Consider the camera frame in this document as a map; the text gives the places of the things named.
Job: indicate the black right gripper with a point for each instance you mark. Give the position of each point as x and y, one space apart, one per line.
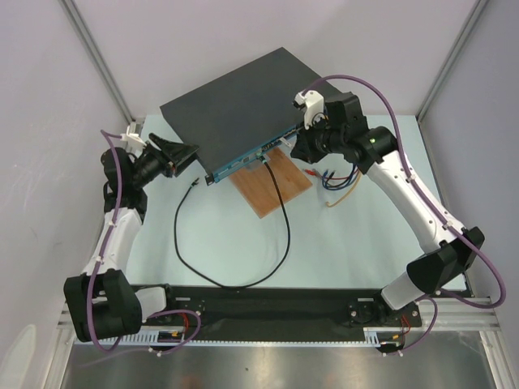
307 141

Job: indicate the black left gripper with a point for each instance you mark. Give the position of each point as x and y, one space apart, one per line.
181 153

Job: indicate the silver SFP module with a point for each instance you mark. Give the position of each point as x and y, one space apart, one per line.
285 142

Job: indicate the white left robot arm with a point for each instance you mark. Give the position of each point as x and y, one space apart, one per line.
101 301

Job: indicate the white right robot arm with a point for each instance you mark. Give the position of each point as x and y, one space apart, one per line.
338 126

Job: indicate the wooden board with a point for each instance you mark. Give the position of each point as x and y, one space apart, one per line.
257 187

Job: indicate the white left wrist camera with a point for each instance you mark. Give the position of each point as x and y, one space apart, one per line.
132 139

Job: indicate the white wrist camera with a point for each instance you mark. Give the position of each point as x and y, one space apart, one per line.
312 105
132 139

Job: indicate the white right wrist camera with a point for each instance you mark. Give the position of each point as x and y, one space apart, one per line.
312 105

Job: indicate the black cable teal plug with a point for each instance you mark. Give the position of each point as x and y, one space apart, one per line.
223 243

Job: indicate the dark network switch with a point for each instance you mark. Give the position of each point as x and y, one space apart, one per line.
235 116

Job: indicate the aluminium frame rail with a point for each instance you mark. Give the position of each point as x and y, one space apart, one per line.
91 48

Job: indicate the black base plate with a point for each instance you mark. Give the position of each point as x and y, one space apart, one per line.
279 314

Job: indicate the white slotted cable duct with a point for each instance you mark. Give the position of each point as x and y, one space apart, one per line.
370 339

